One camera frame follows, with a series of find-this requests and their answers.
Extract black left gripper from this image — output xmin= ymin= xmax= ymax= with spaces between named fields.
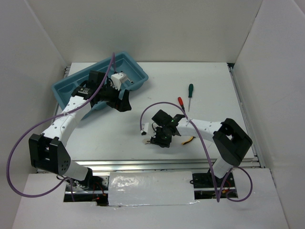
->
xmin=98 ymin=81 xmax=132 ymax=112

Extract silver utility knife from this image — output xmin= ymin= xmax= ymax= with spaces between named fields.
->
xmin=142 ymin=139 xmax=151 ymax=145

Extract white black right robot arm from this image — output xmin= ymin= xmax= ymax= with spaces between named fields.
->
xmin=150 ymin=110 xmax=253 ymax=187

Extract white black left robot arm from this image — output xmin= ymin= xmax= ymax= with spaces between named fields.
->
xmin=29 ymin=71 xmax=131 ymax=190

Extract yellow black needle-nose pliers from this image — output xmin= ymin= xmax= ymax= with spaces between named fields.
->
xmin=182 ymin=136 xmax=195 ymax=145

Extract teal compartment tray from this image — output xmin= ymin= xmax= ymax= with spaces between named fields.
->
xmin=51 ymin=52 xmax=149 ymax=109

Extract white front cover board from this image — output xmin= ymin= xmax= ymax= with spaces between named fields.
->
xmin=108 ymin=171 xmax=195 ymax=206

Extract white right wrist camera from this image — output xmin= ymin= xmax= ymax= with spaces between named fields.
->
xmin=141 ymin=122 xmax=155 ymax=136

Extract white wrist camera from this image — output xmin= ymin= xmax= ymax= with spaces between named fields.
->
xmin=141 ymin=122 xmax=155 ymax=136
xmin=111 ymin=73 xmax=128 ymax=90

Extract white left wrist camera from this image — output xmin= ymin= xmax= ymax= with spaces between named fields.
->
xmin=111 ymin=73 xmax=128 ymax=90

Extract red handled screwdriver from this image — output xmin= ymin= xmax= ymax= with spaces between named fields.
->
xmin=177 ymin=97 xmax=185 ymax=112

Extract green handled screwdriver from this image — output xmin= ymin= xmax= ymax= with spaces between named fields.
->
xmin=188 ymin=83 xmax=194 ymax=111

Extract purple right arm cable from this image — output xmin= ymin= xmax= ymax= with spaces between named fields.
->
xmin=139 ymin=102 xmax=253 ymax=203

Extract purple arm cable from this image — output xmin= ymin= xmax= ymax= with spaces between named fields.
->
xmin=139 ymin=102 xmax=253 ymax=203
xmin=6 ymin=52 xmax=116 ymax=203

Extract aluminium table frame rail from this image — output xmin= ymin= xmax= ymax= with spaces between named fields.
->
xmin=66 ymin=62 xmax=250 ymax=172

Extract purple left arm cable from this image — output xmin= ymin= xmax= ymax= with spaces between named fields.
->
xmin=6 ymin=52 xmax=116 ymax=203

